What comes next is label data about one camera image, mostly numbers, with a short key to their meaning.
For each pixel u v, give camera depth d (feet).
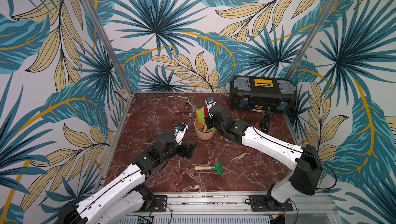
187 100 3.74
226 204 2.46
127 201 1.86
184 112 3.50
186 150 2.17
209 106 2.21
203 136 2.92
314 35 2.81
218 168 2.79
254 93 3.19
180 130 2.09
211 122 2.31
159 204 2.41
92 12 2.50
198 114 2.94
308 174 1.36
